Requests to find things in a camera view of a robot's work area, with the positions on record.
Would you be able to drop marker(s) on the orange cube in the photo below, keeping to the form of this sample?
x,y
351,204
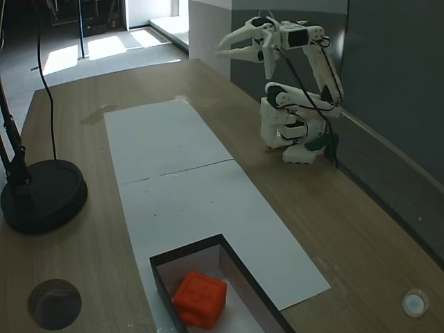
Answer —
x,y
197,295

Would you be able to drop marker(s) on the dark open box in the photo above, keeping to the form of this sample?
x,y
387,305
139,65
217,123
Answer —
x,y
236,274

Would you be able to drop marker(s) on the green table clamp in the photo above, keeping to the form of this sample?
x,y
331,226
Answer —
x,y
324,141

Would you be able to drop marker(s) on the white paper sheet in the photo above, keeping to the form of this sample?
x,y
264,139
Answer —
x,y
260,225
156,138

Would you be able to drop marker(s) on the blue pole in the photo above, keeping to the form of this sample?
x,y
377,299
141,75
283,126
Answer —
x,y
82,34

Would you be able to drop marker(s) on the black lamp stand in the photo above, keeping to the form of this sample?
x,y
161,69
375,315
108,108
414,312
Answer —
x,y
45,194

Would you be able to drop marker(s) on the small clear round cap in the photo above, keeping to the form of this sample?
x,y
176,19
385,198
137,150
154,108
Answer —
x,y
415,302

